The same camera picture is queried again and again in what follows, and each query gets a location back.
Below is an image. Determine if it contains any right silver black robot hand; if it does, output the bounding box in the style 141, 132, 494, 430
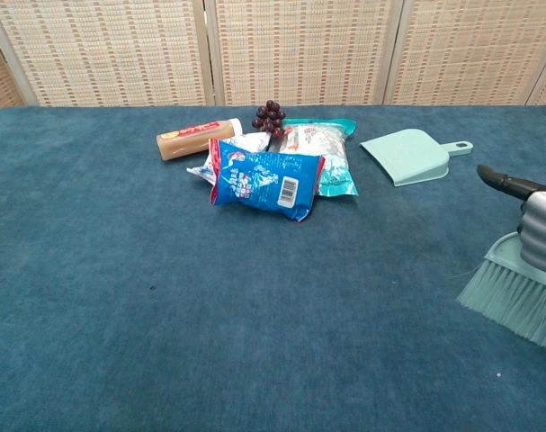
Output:
476, 164, 546, 278

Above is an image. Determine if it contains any brown drink bottle red label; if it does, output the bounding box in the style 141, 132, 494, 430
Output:
156, 117, 244, 162

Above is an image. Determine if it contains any mint green dustpan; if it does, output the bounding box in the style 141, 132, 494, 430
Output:
359, 128, 474, 188

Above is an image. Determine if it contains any teal and white snack bag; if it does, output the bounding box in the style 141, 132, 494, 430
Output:
268, 117, 360, 198

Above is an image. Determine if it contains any blue snack bag with barcode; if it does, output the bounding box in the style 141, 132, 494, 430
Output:
209, 138, 327, 223

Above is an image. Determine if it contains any dark red grape bunch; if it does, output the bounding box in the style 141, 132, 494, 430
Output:
251, 99, 287, 140

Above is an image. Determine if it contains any white crumpled snack bag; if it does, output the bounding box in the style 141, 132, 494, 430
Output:
186, 131, 273, 186

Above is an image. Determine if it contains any blue felt table mat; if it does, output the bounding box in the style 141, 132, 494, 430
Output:
0, 105, 546, 432

